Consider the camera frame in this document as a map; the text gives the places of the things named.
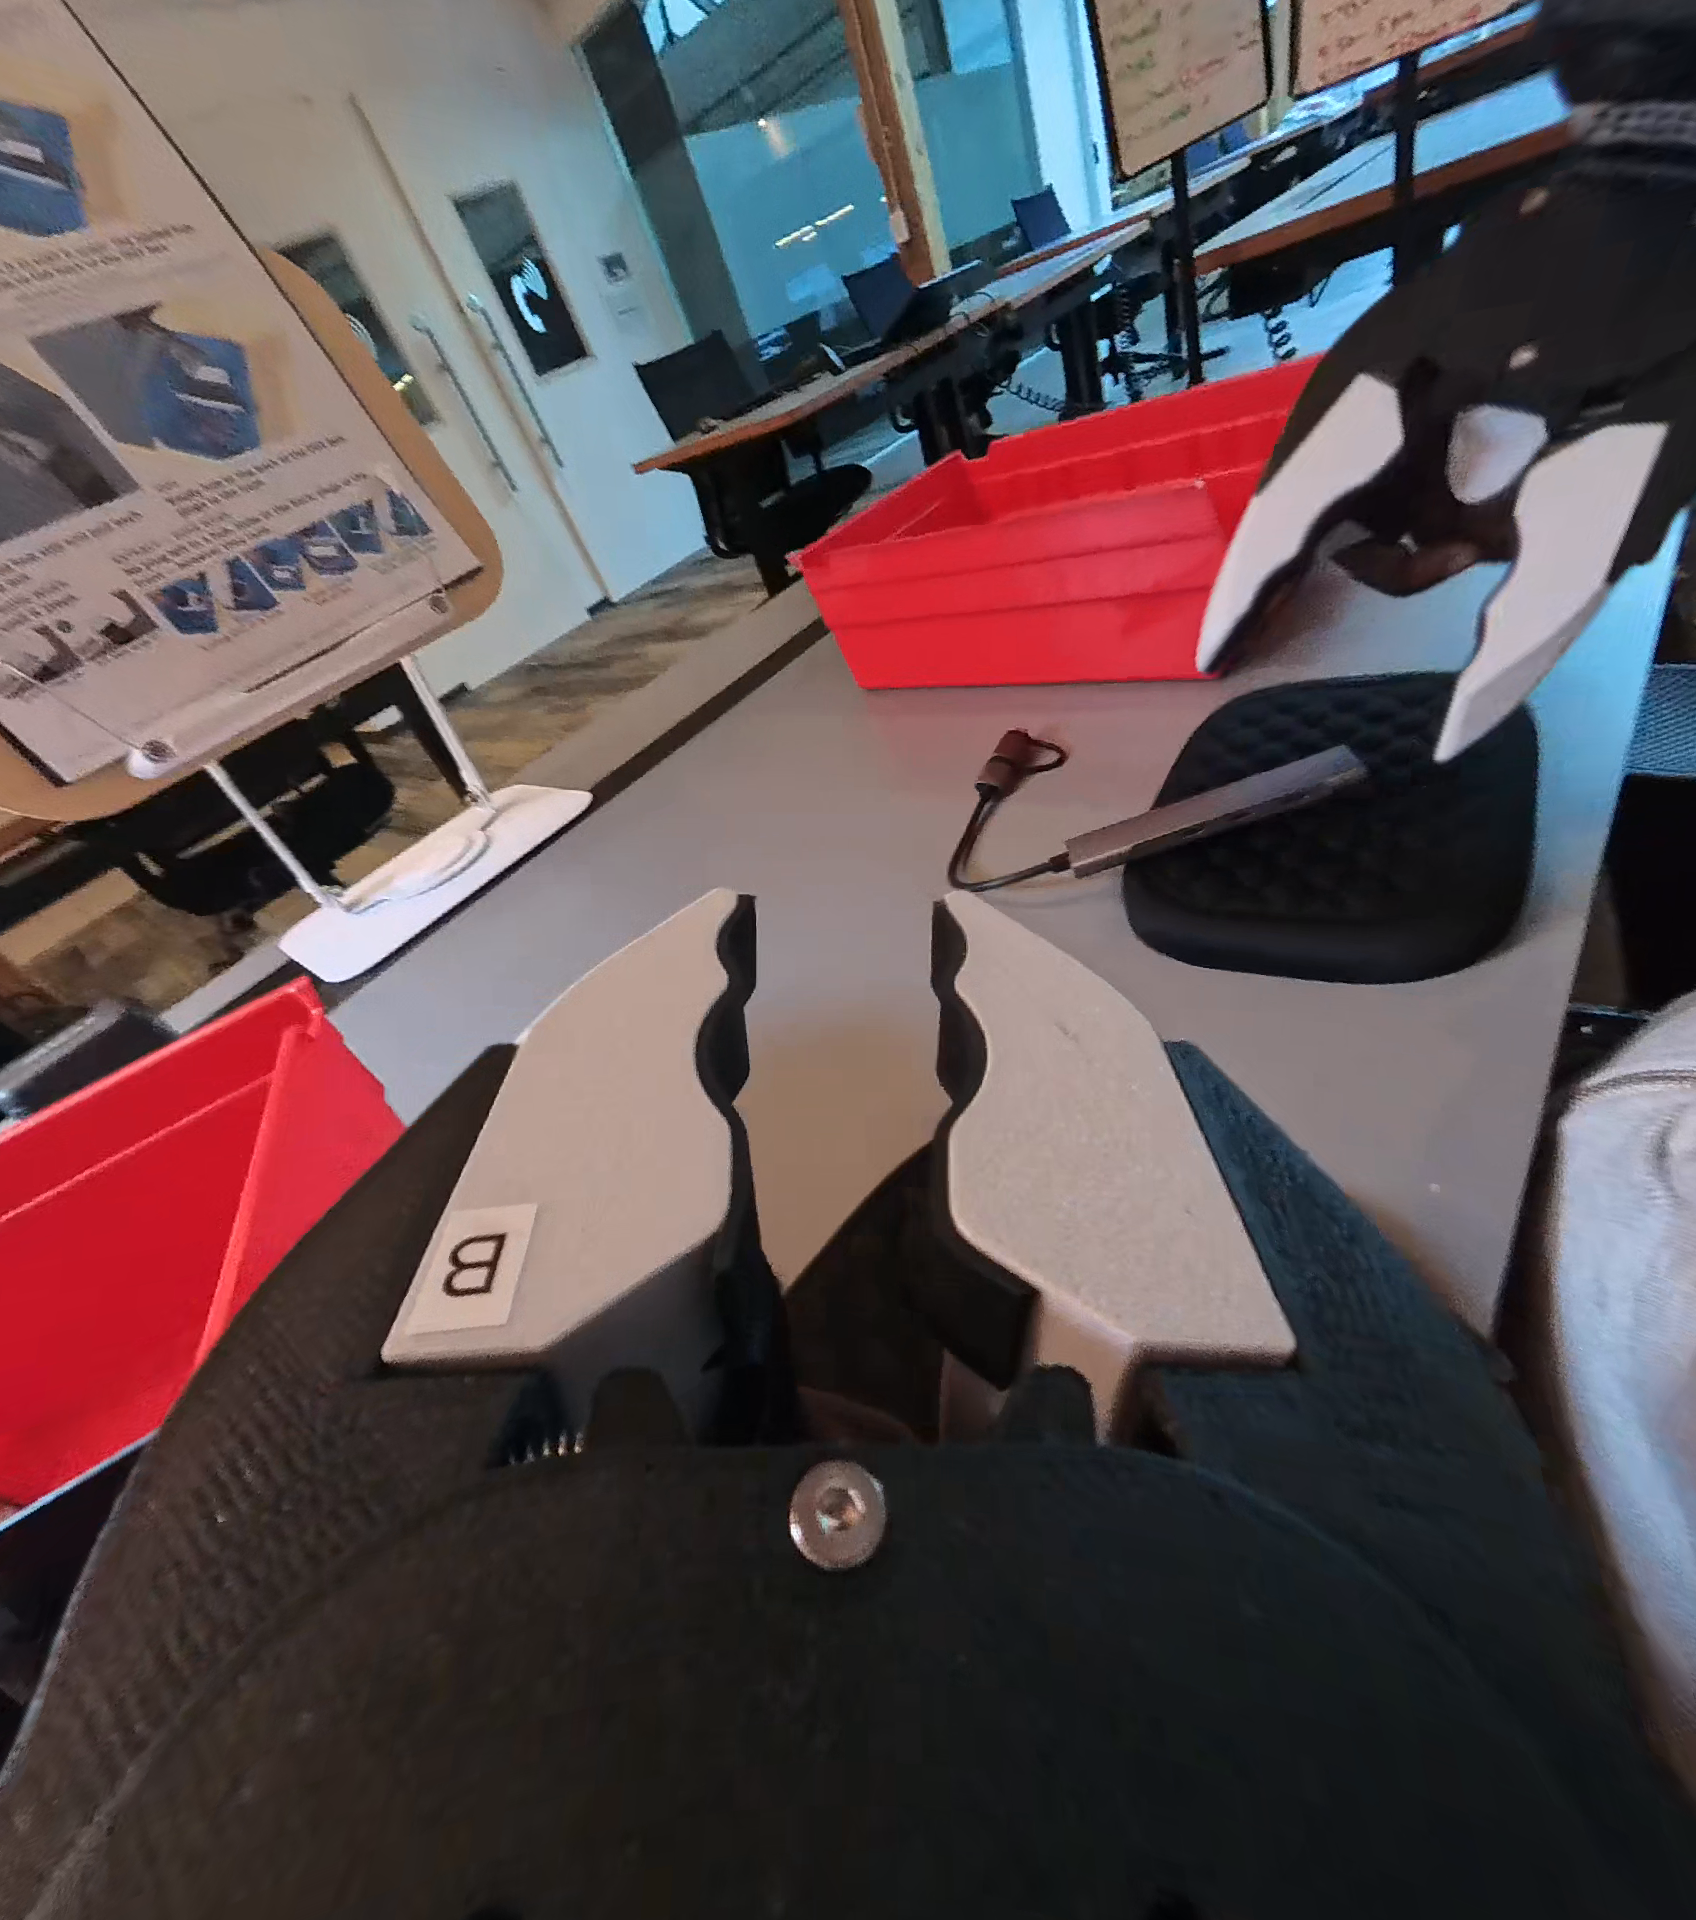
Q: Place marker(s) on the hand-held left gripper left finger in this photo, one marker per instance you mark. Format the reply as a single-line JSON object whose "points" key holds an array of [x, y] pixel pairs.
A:
{"points": [[606, 1140]]}

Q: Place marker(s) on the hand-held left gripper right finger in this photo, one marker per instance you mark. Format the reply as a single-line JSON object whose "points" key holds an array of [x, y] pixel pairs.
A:
{"points": [[1101, 1169]]}

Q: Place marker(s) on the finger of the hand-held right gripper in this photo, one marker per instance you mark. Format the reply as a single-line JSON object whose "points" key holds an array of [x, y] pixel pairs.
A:
{"points": [[1581, 540], [1305, 496]]}

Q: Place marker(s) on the red plastic bin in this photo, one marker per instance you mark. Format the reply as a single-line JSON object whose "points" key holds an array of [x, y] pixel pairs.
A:
{"points": [[53, 1290], [1027, 584]]}

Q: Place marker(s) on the grey usb hub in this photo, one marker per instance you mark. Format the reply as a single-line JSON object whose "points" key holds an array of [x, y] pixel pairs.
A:
{"points": [[1209, 808]]}

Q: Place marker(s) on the person's right hand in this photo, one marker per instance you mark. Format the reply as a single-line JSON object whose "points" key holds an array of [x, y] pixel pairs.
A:
{"points": [[1418, 557]]}

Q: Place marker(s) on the white poster stand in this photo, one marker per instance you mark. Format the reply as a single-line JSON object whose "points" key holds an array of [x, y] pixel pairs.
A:
{"points": [[444, 856]]}

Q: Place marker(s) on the handwritten whiteboard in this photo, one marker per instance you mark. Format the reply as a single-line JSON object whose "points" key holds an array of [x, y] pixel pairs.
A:
{"points": [[1387, 37], [1176, 75]]}

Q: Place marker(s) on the black quilted cushion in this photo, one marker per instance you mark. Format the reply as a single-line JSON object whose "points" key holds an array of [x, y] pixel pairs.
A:
{"points": [[1344, 885]]}

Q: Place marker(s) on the black office chair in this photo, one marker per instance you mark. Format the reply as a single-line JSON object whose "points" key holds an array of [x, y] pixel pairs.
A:
{"points": [[730, 405]]}

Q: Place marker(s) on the white zip jacket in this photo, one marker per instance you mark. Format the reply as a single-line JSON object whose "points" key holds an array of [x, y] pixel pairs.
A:
{"points": [[1689, 1352]]}

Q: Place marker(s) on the wooden rounded panel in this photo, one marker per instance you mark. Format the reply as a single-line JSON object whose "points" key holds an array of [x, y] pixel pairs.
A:
{"points": [[444, 510]]}

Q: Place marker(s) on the phone icon door sign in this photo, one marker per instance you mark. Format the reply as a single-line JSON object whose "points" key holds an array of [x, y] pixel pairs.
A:
{"points": [[368, 322], [524, 284]]}

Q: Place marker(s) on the instruction poster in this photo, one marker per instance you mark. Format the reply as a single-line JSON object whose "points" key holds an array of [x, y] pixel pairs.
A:
{"points": [[112, 451]]}

